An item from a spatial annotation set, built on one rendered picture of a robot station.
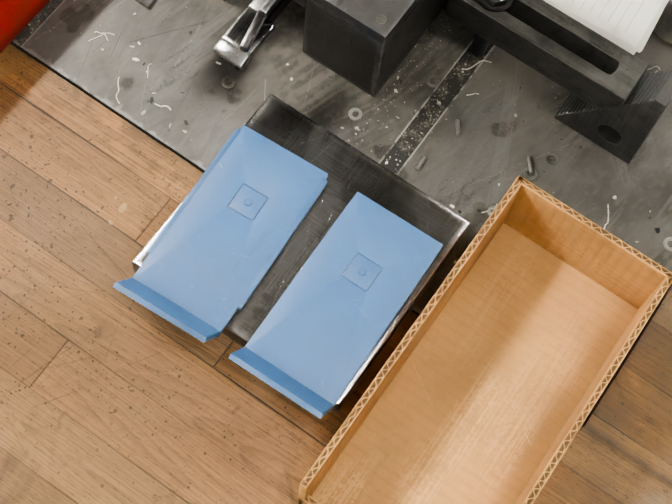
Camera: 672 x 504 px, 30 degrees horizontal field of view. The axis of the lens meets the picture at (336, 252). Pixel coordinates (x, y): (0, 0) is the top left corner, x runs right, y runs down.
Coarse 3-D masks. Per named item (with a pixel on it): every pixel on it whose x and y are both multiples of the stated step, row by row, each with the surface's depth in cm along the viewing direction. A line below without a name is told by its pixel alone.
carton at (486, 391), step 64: (512, 192) 82; (512, 256) 87; (576, 256) 86; (640, 256) 81; (448, 320) 85; (512, 320) 86; (576, 320) 86; (640, 320) 79; (384, 384) 80; (448, 384) 84; (512, 384) 84; (576, 384) 84; (384, 448) 82; (448, 448) 82; (512, 448) 82
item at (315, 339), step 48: (336, 240) 85; (384, 240) 85; (432, 240) 85; (288, 288) 84; (336, 288) 84; (384, 288) 84; (288, 336) 82; (336, 336) 82; (288, 384) 80; (336, 384) 81
